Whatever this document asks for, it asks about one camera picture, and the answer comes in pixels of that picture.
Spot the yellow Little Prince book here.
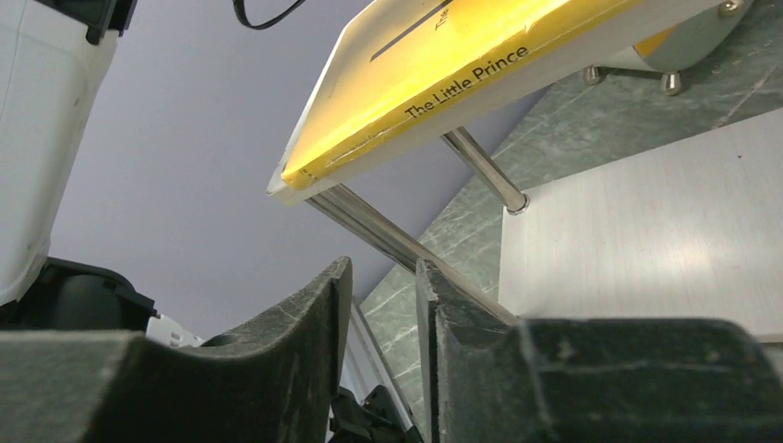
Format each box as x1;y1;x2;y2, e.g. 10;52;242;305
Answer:
281;1;631;190

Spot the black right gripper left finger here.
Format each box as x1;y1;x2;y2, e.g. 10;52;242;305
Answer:
1;257;353;442

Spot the white two-tier shelf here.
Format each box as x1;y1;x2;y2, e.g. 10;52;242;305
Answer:
268;1;782;341

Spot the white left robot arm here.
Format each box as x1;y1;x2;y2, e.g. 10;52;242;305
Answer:
1;0;157;332

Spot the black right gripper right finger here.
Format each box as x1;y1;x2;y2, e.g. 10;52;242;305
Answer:
416;259;782;442

